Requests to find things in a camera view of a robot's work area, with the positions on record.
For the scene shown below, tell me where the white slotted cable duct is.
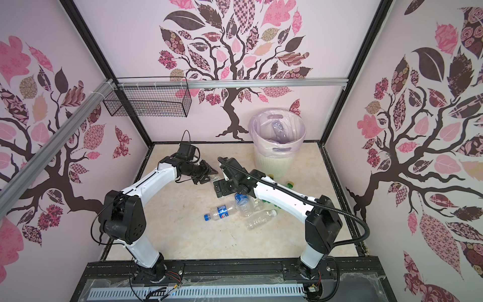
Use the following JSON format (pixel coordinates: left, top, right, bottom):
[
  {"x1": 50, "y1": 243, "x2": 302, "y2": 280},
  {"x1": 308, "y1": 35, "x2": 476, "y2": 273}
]
[{"x1": 86, "y1": 284, "x2": 305, "y2": 301}]

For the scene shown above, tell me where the blue cap blue label bottle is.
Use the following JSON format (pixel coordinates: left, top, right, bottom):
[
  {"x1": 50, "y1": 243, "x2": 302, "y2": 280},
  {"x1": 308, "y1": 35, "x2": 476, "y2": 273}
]
[{"x1": 203, "y1": 203, "x2": 238, "y2": 221}]

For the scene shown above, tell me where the black wire mesh basket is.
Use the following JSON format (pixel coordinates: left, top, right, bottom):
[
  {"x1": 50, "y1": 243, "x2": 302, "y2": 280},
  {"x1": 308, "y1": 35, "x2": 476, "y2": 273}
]
[{"x1": 103, "y1": 75, "x2": 192, "y2": 118}]

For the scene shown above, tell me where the clear slim bottle white cap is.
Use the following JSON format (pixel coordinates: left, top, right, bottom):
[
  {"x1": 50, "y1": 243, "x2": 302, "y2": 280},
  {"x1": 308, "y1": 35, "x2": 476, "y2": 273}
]
[{"x1": 272, "y1": 120, "x2": 288, "y2": 144}]

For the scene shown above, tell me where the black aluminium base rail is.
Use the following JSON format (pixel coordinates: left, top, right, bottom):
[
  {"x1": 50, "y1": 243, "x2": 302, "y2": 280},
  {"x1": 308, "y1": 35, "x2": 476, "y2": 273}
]
[{"x1": 78, "y1": 256, "x2": 385, "y2": 286}]

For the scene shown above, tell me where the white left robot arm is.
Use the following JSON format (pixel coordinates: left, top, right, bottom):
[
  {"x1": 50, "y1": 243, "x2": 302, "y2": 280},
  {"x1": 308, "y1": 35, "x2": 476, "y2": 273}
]
[{"x1": 99, "y1": 142, "x2": 218, "y2": 269}]

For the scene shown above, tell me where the white ribbed waste bin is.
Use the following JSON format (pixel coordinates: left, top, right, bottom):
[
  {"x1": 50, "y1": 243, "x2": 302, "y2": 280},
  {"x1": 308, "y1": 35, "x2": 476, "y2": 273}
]
[{"x1": 254, "y1": 147, "x2": 296, "y2": 177}]

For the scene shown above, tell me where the silver aluminium rail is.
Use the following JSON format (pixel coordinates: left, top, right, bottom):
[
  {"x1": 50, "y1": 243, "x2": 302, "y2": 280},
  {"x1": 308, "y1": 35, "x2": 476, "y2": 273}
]
[
  {"x1": 117, "y1": 78, "x2": 348, "y2": 89},
  {"x1": 1, "y1": 79, "x2": 116, "y2": 217}
]

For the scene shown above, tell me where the pink plastic bin liner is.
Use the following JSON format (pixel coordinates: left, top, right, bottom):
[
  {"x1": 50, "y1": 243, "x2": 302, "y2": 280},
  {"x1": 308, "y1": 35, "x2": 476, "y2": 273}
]
[{"x1": 249, "y1": 108, "x2": 307, "y2": 158}]

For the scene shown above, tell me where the silver aluminium rail left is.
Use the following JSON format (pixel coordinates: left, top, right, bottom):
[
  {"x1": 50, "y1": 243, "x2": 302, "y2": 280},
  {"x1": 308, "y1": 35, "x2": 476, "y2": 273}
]
[{"x1": 1, "y1": 79, "x2": 116, "y2": 217}]

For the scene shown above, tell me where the clear bottle green label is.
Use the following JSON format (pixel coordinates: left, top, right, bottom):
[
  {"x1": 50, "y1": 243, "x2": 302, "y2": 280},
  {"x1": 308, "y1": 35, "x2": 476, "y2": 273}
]
[{"x1": 253, "y1": 198, "x2": 265, "y2": 211}]

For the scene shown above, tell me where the Pocari Sweat bottle blue label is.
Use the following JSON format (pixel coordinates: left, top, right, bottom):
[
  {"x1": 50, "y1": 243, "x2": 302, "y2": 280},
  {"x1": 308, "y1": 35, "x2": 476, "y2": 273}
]
[{"x1": 235, "y1": 193, "x2": 254, "y2": 217}]

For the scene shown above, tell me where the silver aluminium rail back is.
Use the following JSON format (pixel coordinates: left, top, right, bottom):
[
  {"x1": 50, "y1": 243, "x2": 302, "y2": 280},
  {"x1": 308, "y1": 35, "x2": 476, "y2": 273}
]
[{"x1": 117, "y1": 78, "x2": 348, "y2": 89}]

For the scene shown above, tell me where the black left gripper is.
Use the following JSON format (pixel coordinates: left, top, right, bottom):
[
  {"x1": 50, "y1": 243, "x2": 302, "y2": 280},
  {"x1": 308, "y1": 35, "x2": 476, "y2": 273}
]
[{"x1": 182, "y1": 159, "x2": 218, "y2": 184}]

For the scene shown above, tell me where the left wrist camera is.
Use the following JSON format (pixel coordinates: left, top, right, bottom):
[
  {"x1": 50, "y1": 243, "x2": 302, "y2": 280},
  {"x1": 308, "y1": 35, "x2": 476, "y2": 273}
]
[{"x1": 176, "y1": 142, "x2": 197, "y2": 162}]

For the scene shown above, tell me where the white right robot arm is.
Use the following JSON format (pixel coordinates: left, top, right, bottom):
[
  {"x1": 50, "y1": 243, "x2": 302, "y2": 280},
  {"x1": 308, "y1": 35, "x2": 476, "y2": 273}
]
[{"x1": 218, "y1": 157, "x2": 343, "y2": 269}]

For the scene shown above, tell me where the black corrugated cable conduit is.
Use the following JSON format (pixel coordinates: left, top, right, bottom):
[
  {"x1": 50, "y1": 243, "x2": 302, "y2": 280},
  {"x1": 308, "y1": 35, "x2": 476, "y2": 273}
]
[{"x1": 218, "y1": 157, "x2": 371, "y2": 302}]

